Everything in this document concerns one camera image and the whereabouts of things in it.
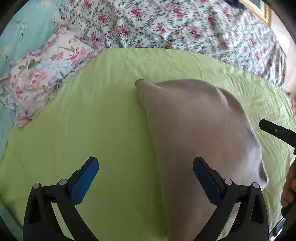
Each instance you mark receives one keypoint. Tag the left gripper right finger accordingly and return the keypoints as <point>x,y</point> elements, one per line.
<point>251,222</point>

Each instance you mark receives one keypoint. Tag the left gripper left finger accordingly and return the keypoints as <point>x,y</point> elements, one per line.
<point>40,222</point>

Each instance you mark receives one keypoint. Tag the beige knit sweater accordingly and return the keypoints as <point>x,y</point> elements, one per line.
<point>188,119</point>

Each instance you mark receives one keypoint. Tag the person's right hand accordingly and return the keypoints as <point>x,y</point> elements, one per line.
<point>289,188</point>

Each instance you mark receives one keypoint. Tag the light green bed sheet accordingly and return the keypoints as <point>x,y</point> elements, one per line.
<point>97,113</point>

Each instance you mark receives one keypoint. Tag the gold framed picture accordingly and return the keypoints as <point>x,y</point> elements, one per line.
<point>260,8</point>

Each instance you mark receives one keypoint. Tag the rose floral quilt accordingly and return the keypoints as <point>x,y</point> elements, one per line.
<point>217,29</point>

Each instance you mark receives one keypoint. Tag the pastel floral pillow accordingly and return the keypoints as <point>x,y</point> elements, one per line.
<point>36,78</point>

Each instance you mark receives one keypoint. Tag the dark blue cloth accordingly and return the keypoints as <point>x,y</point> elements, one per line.
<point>236,4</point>

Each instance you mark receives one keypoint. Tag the teal floral blanket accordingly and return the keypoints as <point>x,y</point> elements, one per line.
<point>28,30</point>

